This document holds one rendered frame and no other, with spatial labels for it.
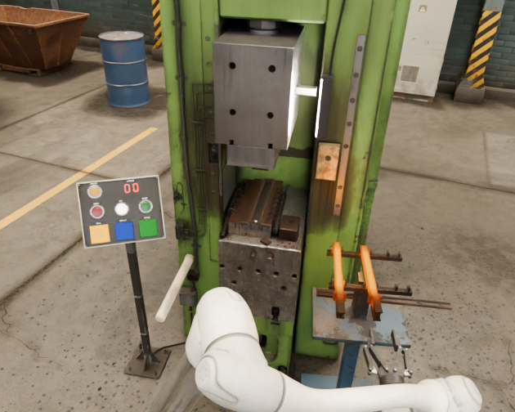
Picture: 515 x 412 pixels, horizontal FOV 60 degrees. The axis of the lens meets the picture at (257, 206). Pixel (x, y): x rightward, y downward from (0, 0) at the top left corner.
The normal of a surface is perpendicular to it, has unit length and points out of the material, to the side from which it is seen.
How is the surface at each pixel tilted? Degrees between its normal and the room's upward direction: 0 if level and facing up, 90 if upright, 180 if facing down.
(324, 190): 90
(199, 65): 90
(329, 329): 0
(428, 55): 90
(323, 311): 0
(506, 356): 0
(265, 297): 90
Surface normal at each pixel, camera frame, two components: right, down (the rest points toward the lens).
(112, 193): 0.23, 0.03
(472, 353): 0.03, -0.85
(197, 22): -0.18, 0.52
